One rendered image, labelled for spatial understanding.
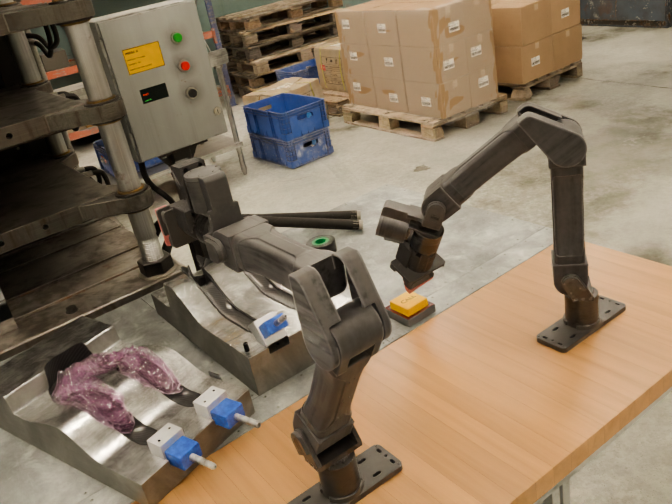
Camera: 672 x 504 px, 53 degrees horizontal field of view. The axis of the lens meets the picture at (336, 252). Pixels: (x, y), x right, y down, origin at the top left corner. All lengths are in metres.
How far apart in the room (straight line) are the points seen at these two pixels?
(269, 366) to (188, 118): 0.98
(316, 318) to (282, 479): 0.45
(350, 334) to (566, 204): 0.60
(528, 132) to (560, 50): 5.03
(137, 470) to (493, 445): 0.58
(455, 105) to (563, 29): 1.39
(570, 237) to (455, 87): 3.98
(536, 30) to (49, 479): 5.20
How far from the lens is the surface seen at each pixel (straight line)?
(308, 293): 0.79
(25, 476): 1.42
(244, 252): 0.95
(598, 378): 1.31
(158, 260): 2.00
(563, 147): 1.23
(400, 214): 1.31
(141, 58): 2.04
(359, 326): 0.82
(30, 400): 1.48
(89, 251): 2.35
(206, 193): 1.01
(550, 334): 1.40
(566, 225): 1.31
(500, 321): 1.46
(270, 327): 1.30
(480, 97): 5.44
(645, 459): 2.33
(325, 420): 0.98
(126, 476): 1.22
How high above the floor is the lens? 1.60
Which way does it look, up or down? 26 degrees down
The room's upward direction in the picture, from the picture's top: 11 degrees counter-clockwise
